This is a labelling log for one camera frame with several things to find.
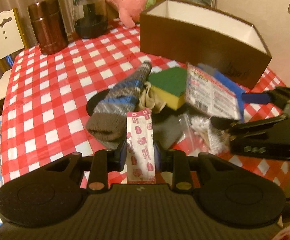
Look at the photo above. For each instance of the green yellow sponge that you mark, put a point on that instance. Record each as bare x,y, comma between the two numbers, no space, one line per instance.
169,85

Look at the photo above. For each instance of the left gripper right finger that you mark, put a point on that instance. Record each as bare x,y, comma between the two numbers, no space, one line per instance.
174,161

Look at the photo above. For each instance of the pink bandage strip pack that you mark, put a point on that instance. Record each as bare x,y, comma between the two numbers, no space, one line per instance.
140,159

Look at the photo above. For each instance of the striped blue grey sock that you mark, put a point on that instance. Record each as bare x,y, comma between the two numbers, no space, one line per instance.
109,119

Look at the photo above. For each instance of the brown cardboard box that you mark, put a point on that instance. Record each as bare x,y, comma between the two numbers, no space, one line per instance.
190,33

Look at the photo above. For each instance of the plastic packet with label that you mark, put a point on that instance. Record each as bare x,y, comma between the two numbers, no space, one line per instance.
208,95

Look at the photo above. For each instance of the glass jar with dark lid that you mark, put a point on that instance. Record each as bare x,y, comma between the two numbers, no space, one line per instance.
90,18

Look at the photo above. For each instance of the red white checkered tablecloth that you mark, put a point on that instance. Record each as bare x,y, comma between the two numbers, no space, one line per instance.
44,113

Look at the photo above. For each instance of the white wooden chair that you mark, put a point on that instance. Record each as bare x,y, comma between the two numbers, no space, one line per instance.
12,39

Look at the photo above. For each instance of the brown metal canister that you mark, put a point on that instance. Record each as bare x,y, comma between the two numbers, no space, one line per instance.
48,26

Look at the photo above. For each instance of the bag of cotton swabs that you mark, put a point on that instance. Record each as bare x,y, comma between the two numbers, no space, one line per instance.
200,136

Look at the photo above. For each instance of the black round coaster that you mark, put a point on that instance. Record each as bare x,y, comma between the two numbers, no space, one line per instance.
97,98

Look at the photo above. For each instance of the grey felt cloth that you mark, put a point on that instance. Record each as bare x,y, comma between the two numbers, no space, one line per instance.
167,129

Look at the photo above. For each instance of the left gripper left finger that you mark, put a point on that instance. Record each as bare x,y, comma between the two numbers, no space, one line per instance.
105,161

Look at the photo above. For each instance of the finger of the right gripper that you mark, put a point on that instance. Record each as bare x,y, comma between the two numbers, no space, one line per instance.
236,127
280,97

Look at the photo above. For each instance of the beige small sock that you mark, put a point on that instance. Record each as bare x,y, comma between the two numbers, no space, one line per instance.
150,99

